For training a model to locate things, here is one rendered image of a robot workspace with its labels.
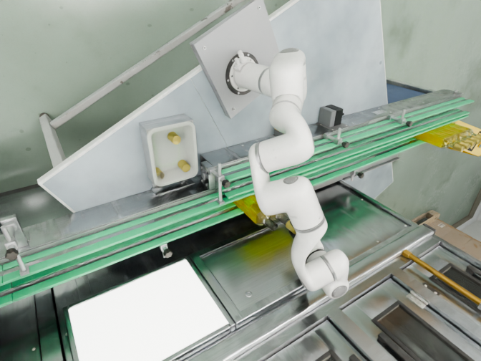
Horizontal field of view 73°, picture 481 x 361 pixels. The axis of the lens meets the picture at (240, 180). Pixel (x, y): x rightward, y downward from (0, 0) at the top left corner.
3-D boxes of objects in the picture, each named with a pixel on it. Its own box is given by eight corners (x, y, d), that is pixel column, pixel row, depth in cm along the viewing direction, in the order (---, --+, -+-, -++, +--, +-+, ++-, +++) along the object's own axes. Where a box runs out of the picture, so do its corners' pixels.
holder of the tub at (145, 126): (149, 188, 126) (157, 198, 121) (138, 122, 112) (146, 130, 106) (190, 177, 134) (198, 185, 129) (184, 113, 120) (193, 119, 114)
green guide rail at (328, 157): (218, 189, 128) (228, 199, 122) (218, 187, 127) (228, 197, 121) (456, 109, 208) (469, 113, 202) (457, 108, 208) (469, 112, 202)
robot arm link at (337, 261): (321, 276, 85) (352, 259, 86) (302, 249, 94) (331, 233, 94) (331, 305, 94) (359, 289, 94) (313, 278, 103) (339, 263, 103)
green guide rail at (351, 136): (217, 172, 124) (228, 182, 118) (217, 170, 123) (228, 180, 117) (460, 98, 204) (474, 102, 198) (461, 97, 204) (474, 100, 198)
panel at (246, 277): (64, 313, 103) (85, 417, 78) (61, 307, 101) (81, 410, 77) (285, 218, 144) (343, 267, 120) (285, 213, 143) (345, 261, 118)
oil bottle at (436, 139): (409, 136, 192) (458, 155, 172) (412, 127, 189) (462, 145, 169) (415, 135, 194) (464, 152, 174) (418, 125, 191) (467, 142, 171)
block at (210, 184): (200, 183, 130) (207, 190, 125) (198, 162, 125) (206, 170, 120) (207, 180, 132) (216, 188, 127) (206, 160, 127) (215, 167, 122)
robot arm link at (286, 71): (270, 129, 92) (263, 73, 83) (279, 95, 111) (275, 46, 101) (303, 127, 90) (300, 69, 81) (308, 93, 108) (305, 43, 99)
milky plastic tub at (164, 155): (147, 177, 123) (155, 188, 117) (138, 122, 111) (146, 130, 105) (189, 166, 131) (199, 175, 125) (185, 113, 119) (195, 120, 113)
